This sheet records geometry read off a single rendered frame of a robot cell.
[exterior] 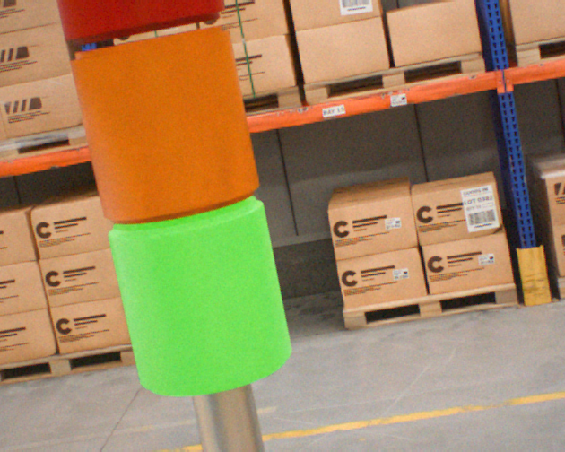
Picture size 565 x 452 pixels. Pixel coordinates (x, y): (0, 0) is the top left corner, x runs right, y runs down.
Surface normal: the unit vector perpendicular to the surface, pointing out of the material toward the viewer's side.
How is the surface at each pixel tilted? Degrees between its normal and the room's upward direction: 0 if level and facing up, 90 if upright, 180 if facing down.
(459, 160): 90
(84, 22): 90
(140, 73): 90
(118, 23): 90
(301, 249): 38
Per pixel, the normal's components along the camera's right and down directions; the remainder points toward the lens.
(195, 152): 0.37, 0.10
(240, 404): 0.70, 0.00
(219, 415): -0.26, 0.22
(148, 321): -0.60, 0.26
